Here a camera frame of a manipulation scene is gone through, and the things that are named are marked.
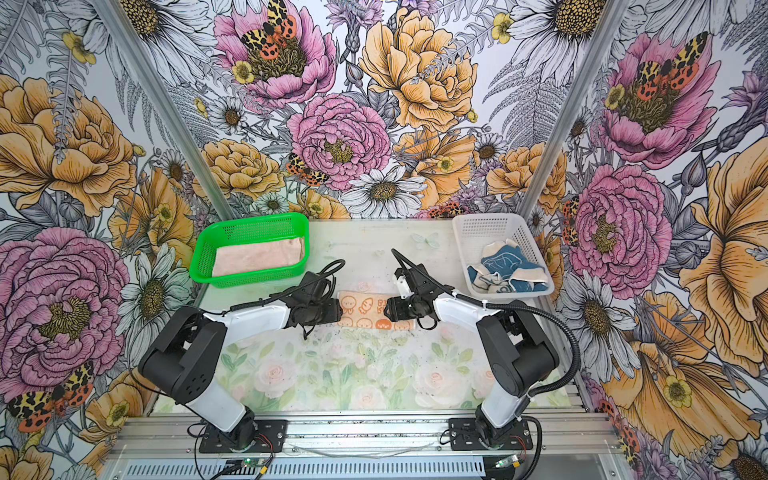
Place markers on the white plastic basket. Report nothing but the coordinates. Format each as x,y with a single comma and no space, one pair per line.
474,231

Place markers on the white ventilated cable duct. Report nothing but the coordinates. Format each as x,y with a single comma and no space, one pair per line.
462,467

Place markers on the aluminium frame post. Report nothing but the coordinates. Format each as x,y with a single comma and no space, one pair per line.
599,48
139,59

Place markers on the orange patterned towel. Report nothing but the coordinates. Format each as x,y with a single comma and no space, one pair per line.
367,311

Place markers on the aluminium front rail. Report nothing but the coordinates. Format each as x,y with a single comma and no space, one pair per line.
565,432

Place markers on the blue white patterned towel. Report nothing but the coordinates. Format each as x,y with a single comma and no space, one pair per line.
503,268

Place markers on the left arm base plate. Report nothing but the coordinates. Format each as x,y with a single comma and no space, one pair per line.
260,436

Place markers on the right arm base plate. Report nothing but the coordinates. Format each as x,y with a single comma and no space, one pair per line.
469,434

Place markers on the right aluminium frame post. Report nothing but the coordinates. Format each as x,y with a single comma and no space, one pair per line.
599,48

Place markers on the pink towel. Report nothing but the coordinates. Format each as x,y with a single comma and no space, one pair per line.
246,258

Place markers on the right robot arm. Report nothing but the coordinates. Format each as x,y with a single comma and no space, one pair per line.
520,354

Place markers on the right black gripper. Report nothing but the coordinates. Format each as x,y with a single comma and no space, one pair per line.
396,310

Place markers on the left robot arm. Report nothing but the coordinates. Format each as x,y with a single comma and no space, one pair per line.
183,359

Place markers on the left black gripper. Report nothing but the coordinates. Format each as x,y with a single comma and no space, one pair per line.
333,313

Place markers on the left aluminium frame post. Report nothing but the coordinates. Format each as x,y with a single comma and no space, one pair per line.
139,59

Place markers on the green plastic basket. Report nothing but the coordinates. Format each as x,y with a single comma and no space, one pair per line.
248,231

